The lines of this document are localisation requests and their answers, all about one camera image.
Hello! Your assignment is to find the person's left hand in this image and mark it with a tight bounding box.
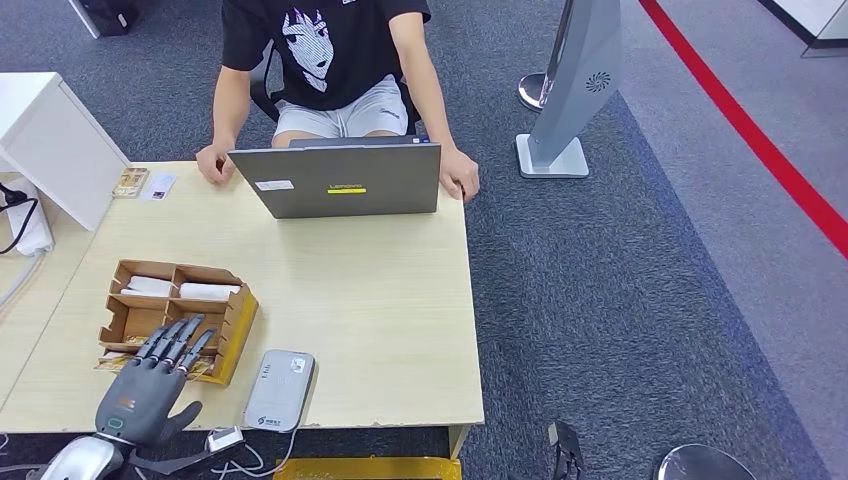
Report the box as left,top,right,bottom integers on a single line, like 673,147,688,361
438,146,481,203

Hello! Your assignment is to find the person's right hand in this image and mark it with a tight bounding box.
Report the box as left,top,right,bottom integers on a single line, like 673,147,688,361
195,140,238,187

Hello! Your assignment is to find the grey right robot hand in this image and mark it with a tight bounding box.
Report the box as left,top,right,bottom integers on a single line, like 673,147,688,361
553,420,586,480

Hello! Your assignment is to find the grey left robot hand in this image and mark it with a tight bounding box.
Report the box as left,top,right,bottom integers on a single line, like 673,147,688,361
94,314,219,448

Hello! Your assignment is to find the white ID card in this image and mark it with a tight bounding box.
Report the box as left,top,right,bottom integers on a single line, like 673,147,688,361
139,172,179,203

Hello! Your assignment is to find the gold key card stack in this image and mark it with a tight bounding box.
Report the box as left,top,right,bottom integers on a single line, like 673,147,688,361
94,333,154,374
185,357,220,384

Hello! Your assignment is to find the gold patterned key card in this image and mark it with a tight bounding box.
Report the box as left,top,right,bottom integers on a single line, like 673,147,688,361
111,167,151,200

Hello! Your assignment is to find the grey card reader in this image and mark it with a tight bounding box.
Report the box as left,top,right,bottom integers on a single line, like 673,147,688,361
242,349,317,435

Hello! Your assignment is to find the person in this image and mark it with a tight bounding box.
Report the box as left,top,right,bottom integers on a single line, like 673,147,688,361
195,0,481,203

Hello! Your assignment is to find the divided cardboard box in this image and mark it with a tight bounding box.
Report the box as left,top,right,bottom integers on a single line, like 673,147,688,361
97,258,260,388

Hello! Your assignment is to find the chrome stanchion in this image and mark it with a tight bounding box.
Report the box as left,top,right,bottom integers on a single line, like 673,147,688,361
517,0,576,113
652,443,758,480

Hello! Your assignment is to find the grey laptop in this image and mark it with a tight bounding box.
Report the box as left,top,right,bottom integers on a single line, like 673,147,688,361
227,135,443,221

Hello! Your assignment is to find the light wooden desk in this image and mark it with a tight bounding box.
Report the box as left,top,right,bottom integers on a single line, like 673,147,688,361
0,170,111,407
0,160,486,460

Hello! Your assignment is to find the grey floor-standing kiosk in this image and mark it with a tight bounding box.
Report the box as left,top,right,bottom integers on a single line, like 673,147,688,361
515,0,623,180

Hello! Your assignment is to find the white cabinet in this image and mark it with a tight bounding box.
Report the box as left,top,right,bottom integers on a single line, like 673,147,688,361
0,71,132,233

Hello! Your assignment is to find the black case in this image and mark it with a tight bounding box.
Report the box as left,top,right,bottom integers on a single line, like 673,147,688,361
68,0,158,40

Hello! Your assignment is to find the white power adapter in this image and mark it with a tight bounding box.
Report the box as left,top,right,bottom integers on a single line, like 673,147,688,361
1,176,56,258

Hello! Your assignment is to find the yellow floor tape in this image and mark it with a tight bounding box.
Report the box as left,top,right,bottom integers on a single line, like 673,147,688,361
273,456,463,480

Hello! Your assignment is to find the white raised platform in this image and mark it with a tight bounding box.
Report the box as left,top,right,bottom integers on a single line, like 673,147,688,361
757,0,848,46

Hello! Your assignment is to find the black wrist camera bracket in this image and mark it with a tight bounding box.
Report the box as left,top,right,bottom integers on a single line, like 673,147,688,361
125,442,248,477

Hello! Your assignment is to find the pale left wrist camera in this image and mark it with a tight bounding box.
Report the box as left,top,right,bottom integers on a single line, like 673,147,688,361
206,426,245,454

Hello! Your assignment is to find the white cable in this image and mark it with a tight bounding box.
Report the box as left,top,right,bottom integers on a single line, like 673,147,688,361
210,429,299,480
228,445,266,473

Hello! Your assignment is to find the white hose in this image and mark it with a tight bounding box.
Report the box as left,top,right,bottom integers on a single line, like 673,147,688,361
0,253,46,311

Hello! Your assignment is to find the black cable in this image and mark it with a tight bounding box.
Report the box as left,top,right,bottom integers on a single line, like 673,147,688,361
0,184,41,256

